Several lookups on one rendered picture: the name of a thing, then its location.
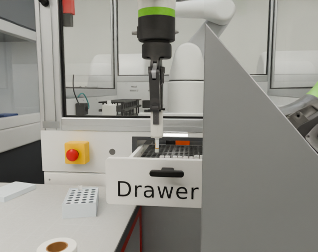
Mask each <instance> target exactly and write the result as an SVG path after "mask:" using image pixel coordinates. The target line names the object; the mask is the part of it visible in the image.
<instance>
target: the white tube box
mask: <svg viewBox="0 0 318 252"><path fill-rule="evenodd" d="M98 201H99V190H98V187H83V188H82V191H78V188H70V189H69V190H68V192H67V195H66V197H65V199H64V201H63V203H62V218H63V219H70V218H86V217H96V214H97V208H98Z"/></svg>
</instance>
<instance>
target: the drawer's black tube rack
mask: <svg viewBox="0 0 318 252"><path fill-rule="evenodd" d="M202 150H203V147H202V146H189V145H159V152H155V145H149V147H148V148H147V149H146V150H145V152H144V153H143V154H142V156H141V158H160V156H164V158H165V156H170V158H173V156H177V157H178V156H182V157H184V156H188V157H190V156H192V157H194V155H199V156H200V155H202Z"/></svg>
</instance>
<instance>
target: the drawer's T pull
mask: <svg viewBox="0 0 318 252"><path fill-rule="evenodd" d="M149 174H150V176H151V177H170V178H182V177H183V176H184V172H183V171H182V170H174V168H172V167H163V168H162V169H161V170H156V169H152V170H151V171H150V173H149Z"/></svg>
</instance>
